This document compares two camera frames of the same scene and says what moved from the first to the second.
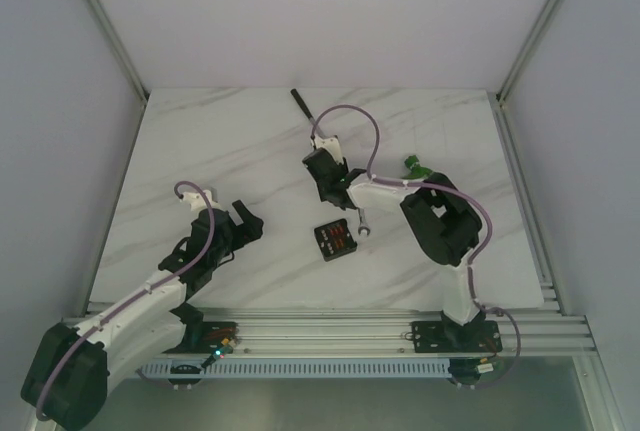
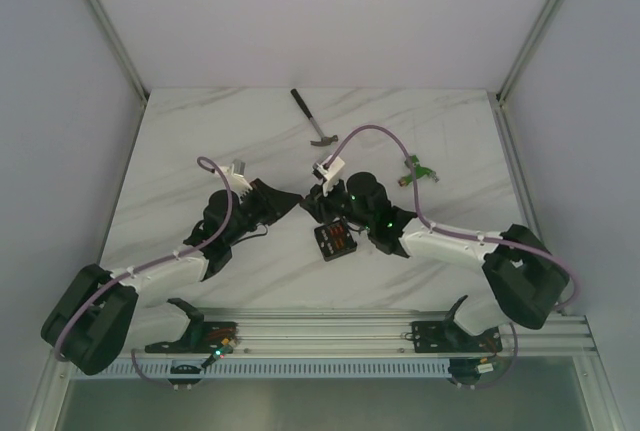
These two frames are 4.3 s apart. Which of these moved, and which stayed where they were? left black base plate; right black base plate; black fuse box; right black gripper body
Moved: right black gripper body
Stayed: left black base plate; right black base plate; black fuse box
